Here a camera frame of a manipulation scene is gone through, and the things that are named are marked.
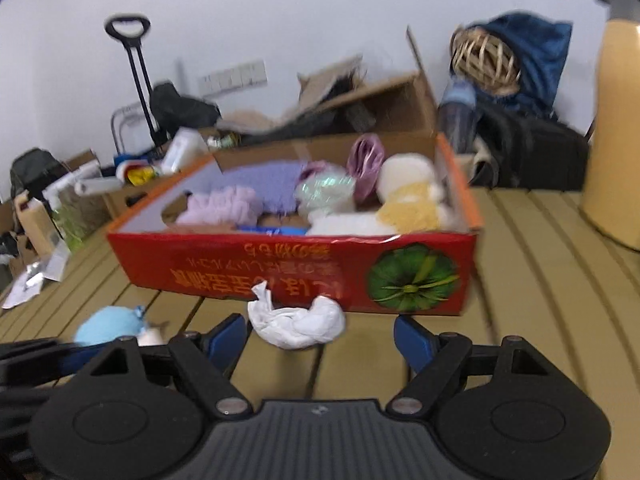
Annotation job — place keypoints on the white wall socket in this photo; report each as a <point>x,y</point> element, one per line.
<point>232,77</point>

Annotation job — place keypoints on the light blue plush toy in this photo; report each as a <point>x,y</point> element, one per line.
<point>107,325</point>

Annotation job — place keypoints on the black trolley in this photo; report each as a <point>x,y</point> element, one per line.
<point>142,80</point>

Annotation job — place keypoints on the purple fuzzy mat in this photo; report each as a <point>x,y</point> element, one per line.
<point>270,180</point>

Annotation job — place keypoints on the blue packet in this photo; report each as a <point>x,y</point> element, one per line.
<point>270,230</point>

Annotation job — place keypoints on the white plastic bottle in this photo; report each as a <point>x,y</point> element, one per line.
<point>182,150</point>

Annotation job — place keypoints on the yellow packet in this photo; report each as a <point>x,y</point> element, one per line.
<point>142,175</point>

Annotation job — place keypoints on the brown paper bag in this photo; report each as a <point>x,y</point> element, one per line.
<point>35,225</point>

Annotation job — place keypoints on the red cardboard box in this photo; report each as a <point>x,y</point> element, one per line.
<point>300,270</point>

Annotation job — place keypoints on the lavender fuzzy cloth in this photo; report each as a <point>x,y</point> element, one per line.
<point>220,205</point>

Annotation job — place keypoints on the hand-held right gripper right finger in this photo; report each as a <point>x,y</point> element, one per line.
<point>409,340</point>

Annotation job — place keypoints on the iridescent mesh ball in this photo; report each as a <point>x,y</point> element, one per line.
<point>322,190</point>

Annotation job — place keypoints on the wicker ball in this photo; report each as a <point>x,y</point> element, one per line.
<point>480,60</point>

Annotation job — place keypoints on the loose papers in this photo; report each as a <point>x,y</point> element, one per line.
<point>35,280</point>

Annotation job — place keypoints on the blue water bottle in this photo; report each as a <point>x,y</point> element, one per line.
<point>456,120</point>

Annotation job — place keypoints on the white roll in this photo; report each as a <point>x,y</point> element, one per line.
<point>97,186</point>

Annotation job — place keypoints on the black bag on trolley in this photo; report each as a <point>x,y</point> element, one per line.
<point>180,107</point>

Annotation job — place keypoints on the yellow thermos jug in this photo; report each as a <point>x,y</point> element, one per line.
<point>615,135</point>

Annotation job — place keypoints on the dark backpack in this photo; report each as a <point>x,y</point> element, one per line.
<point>35,172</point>

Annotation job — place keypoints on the dark blue cloth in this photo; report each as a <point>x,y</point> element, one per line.
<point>535,60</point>

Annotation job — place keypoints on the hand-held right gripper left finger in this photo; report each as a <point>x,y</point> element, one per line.
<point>229,337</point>

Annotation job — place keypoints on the green bag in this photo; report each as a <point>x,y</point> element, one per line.
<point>77,222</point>

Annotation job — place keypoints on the orange and white plush toy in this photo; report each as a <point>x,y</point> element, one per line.
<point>410,210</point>

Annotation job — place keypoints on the white cloth bundle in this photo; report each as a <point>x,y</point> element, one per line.
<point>295,325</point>

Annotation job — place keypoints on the brown cardboard box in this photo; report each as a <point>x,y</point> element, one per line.
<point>395,105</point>

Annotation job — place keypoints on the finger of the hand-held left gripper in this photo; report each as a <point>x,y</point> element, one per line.
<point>45,357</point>

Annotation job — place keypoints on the small cardboard box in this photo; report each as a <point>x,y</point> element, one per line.
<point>120,205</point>

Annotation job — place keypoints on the pink cloth pouch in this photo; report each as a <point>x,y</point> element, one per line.
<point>367,160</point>

